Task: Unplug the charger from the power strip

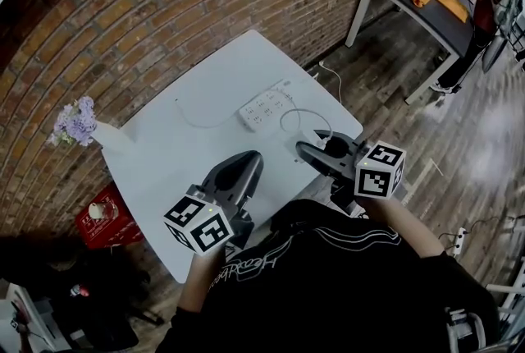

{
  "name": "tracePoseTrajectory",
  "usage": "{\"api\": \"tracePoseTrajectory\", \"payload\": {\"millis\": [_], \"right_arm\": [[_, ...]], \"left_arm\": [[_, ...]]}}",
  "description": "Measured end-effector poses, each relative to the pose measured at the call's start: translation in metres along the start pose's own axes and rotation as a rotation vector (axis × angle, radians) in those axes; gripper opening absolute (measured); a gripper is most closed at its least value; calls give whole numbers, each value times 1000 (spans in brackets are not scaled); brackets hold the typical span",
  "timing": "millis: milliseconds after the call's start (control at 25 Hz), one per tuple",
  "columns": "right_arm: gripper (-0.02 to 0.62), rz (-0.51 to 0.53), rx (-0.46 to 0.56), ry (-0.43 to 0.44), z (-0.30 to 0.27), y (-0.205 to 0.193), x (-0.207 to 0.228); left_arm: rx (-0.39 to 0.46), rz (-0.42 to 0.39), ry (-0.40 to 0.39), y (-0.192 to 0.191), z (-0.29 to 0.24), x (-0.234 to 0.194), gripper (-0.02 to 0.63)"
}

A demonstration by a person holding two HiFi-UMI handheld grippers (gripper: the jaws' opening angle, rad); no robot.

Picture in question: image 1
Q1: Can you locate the looped white charger cable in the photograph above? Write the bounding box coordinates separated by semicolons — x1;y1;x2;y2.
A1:
280;108;334;144

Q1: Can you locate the person's black printed shirt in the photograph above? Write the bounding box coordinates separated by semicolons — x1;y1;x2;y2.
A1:
154;198;502;353

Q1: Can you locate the black bag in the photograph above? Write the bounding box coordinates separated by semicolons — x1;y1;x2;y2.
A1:
0;235;166;352

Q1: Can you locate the thin white cable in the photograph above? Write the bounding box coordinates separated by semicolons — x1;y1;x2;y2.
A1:
175;98;240;130

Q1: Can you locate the person's left forearm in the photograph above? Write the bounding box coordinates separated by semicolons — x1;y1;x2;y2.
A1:
176;245;227;316

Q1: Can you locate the white vase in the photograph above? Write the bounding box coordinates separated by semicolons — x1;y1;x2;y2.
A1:
90;122;137;152

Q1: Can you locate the white power strip cord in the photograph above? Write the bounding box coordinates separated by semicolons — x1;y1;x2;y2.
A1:
317;60;344;104

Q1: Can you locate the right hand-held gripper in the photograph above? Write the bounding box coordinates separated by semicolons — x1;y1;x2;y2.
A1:
295;130;408;218

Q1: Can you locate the white cup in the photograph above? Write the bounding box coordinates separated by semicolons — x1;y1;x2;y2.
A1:
87;199;120;221

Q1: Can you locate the purple flower bunch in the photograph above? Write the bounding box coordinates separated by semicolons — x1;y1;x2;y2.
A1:
46;95;98;148

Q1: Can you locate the red plastic crate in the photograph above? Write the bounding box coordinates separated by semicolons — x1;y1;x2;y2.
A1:
74;181;145;250

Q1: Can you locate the white floor power strip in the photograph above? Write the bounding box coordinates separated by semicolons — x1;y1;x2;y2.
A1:
450;226;469;258

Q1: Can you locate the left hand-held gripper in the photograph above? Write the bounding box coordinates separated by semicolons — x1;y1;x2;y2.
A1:
163;150;264;257

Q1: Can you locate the person's right forearm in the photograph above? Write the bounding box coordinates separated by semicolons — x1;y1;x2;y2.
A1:
363;195;447;259

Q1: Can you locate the white metal rack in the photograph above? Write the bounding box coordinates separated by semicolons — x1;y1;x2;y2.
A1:
444;255;525;353

